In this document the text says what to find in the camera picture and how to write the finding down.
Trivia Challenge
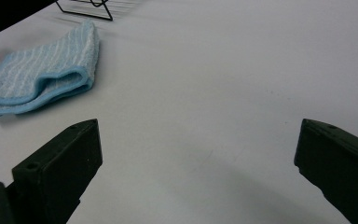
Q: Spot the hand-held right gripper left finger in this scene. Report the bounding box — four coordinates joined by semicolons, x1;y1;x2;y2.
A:
11;118;103;224

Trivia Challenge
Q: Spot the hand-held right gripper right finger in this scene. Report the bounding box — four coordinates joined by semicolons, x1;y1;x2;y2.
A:
294;118;358;224

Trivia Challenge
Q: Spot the blue striped towel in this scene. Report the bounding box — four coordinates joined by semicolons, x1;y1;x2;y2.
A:
0;20;101;119

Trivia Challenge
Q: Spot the black wire rack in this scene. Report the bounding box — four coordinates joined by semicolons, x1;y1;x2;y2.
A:
55;0;141;22

